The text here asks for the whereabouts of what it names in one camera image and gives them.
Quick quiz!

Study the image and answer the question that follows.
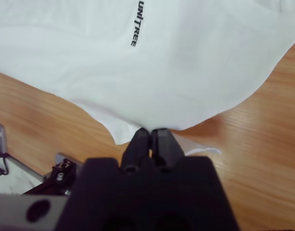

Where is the black corner bracket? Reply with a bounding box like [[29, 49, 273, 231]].
[[42, 160, 75, 194]]

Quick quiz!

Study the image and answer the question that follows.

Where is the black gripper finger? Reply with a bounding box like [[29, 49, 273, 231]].
[[152, 128, 187, 171], [121, 127, 153, 172]]

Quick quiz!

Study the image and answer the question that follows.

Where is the white Unitree t-shirt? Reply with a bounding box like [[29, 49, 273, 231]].
[[0, 0, 295, 155]]

